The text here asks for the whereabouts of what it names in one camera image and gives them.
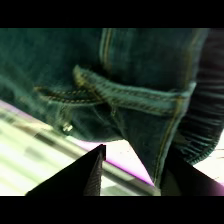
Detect black ribbed garment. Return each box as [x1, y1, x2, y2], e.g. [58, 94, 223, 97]
[171, 28, 224, 166]

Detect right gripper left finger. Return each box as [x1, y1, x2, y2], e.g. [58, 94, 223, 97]
[25, 143, 107, 197]

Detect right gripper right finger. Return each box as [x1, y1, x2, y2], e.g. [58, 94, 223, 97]
[160, 149, 224, 197]

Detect dark blue jeans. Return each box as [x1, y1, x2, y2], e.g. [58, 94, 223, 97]
[0, 28, 210, 188]

